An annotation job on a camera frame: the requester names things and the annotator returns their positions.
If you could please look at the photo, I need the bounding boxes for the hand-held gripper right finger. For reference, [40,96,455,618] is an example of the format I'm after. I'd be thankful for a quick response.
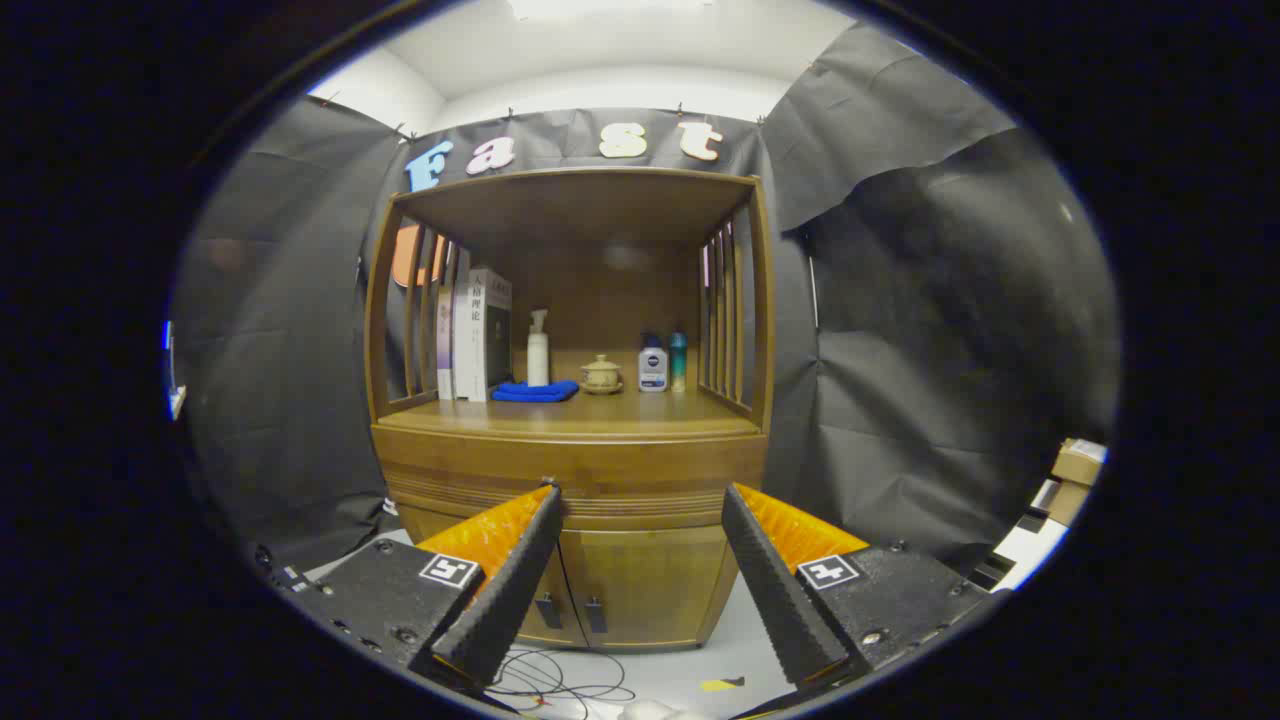
[722,483,1011,691]

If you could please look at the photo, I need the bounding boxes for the black floor cables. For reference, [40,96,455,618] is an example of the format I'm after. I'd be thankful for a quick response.
[490,648,637,716]

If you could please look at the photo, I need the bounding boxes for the wooden cabinet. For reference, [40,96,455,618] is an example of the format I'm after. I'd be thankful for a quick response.
[362,166,776,653]

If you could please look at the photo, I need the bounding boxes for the white book with dark cover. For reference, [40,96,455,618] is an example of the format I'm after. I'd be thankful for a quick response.
[468,268,513,403]

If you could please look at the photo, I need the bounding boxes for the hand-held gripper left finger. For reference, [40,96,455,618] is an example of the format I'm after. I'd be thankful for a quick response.
[262,483,564,701]

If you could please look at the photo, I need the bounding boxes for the ceiling light panel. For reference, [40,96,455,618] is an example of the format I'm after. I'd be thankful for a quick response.
[505,0,716,23]

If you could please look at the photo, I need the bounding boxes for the wooden countertop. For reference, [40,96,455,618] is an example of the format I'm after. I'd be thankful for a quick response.
[380,388,761,438]

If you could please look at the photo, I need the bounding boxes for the purple and white book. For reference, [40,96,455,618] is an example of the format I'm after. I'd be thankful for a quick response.
[436,285,456,401]

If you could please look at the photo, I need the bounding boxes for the blue folded cloth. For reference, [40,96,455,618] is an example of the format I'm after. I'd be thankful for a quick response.
[490,379,581,404]

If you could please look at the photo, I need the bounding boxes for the cardboard box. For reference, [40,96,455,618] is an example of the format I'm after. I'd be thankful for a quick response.
[1045,480,1091,528]
[1050,438,1108,488]

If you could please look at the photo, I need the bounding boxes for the beige lidded teacup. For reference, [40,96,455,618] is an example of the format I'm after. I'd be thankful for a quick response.
[580,353,625,396]

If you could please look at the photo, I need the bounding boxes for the white pump bottle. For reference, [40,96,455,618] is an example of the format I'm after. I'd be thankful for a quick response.
[526,308,551,388]

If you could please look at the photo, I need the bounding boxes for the white board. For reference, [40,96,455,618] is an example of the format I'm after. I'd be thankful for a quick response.
[985,505,1071,591]

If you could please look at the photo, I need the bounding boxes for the black power strip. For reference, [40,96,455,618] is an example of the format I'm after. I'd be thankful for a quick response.
[255,545,321,596]

